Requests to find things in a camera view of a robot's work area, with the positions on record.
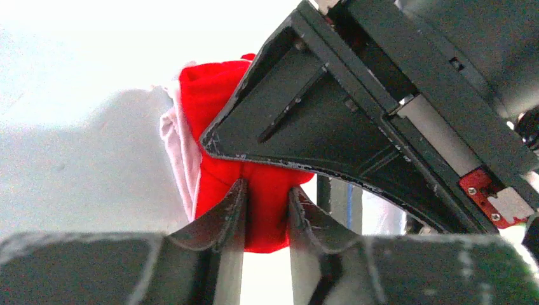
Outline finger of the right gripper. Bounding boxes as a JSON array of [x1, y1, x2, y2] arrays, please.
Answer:
[[200, 17, 496, 233]]

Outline red white underwear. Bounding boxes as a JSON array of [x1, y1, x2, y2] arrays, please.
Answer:
[[160, 53, 314, 254]]

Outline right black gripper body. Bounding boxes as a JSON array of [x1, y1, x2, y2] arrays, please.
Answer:
[[300, 1, 538, 223]]

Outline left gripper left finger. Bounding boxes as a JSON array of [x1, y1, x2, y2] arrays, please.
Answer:
[[1, 179, 248, 304]]

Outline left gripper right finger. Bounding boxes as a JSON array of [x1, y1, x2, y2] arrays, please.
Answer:
[[289, 187, 538, 304]]

